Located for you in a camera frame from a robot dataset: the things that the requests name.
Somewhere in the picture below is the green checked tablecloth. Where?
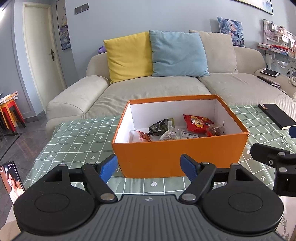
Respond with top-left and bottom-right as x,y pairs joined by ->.
23,104 -> 296,195

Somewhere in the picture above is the white wooden rack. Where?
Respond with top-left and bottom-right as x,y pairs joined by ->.
262,19 -> 296,77

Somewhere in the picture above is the small clear candy packet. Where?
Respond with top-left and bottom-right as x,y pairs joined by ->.
206,123 -> 226,137

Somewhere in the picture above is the light blue pillow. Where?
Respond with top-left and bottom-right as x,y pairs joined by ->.
149,30 -> 210,77

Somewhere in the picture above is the beige pillow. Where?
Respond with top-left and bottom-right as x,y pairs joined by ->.
189,30 -> 239,74

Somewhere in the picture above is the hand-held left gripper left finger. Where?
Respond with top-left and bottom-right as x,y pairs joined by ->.
43,154 -> 119,202

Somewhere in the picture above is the black remote control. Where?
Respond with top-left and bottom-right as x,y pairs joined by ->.
257,75 -> 281,88

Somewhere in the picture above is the orange cardboard box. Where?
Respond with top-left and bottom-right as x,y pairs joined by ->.
112,94 -> 250,179

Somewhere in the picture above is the black notebook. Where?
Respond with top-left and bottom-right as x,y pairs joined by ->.
258,103 -> 296,130

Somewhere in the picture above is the printed figure pillow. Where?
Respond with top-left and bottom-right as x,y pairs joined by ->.
217,16 -> 245,48

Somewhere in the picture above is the smartphone with lit screen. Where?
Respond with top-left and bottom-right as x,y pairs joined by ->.
0,161 -> 26,205

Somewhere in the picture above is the pile of papers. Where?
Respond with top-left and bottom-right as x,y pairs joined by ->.
0,91 -> 19,104

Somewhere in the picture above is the dark green snack packet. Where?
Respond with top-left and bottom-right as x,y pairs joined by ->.
148,118 -> 175,136

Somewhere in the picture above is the yellow plastic stool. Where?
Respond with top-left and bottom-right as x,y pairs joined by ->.
0,103 -> 11,131

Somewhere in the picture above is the clear packet of white balls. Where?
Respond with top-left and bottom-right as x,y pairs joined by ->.
176,128 -> 208,139

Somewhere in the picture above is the wall poster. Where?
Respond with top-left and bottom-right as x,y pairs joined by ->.
56,0 -> 72,50

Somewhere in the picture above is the cream door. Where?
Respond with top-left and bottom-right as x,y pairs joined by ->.
22,5 -> 67,114

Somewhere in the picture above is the clear packet of brown meat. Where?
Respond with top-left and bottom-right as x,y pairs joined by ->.
134,130 -> 153,142

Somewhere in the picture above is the pile of books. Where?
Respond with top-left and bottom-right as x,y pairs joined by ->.
257,43 -> 296,57

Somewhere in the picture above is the beige fabric sofa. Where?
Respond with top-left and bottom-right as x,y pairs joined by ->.
46,30 -> 296,133

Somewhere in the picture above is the red snack packet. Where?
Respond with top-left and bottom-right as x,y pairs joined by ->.
183,113 -> 215,134

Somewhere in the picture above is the framed wall picture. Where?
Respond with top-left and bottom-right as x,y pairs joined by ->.
238,0 -> 274,15

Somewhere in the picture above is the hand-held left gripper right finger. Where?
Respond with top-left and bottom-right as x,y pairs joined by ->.
179,154 -> 256,202

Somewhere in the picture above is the white smartphone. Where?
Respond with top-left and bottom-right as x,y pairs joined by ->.
260,68 -> 281,77

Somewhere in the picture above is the yellow pillow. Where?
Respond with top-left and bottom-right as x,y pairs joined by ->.
103,32 -> 153,84

